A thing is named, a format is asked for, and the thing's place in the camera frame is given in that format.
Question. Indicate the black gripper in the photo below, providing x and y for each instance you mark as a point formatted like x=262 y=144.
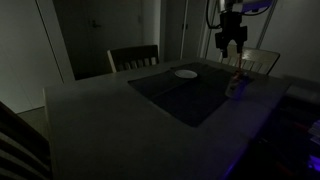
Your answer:
x=230 y=25

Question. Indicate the red striped drinking straw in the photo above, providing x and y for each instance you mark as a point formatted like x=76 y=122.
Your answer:
x=240 y=63

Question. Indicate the metal drink can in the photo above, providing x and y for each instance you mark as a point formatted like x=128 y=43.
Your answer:
x=235 y=89

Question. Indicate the white door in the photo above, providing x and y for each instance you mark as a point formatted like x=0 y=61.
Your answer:
x=253 y=30

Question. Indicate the light wooden slat chair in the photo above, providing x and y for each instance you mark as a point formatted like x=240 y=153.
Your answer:
x=260 y=57

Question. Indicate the white round plate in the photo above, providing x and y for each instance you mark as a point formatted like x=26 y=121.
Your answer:
x=186 y=74

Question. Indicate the dark fabric placemat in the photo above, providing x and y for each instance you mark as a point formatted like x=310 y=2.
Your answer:
x=150 y=85
x=193 y=106

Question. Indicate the dark wooden slat chair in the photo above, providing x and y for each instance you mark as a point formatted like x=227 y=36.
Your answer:
x=133 y=53

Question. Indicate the dark interior door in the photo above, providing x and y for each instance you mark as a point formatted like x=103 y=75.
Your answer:
x=110 y=46

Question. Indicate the striped chair back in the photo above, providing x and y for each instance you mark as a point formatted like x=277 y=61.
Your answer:
x=20 y=146

